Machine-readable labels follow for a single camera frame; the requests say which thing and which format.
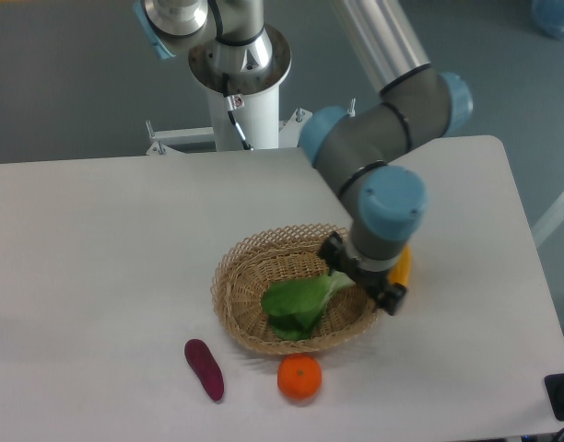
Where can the green bok choy vegetable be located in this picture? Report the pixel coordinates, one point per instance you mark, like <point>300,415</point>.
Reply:
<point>295,307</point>

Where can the purple sweet potato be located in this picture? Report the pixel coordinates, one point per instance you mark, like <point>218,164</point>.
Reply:
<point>205,366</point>

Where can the orange tangerine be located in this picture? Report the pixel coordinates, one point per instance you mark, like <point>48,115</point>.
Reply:
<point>299,377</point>

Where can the black device at table edge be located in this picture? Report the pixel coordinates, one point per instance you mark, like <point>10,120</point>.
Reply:
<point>554,384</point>

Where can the white base frame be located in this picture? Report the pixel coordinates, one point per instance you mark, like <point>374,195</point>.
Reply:
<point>203,139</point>

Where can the blue plastic bag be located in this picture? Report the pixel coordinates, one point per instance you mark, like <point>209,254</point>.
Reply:
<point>548,15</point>

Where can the woven wicker basket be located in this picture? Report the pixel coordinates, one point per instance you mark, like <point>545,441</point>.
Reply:
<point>252,265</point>

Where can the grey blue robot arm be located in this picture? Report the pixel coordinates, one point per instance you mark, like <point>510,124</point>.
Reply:
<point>354,153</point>

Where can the yellow pepper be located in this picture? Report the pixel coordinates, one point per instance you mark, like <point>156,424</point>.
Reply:
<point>400,273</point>

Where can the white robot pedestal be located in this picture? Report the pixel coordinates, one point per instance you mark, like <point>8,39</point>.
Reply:
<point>242,88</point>

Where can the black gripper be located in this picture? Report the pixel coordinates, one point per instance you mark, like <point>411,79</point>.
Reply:
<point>370,274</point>

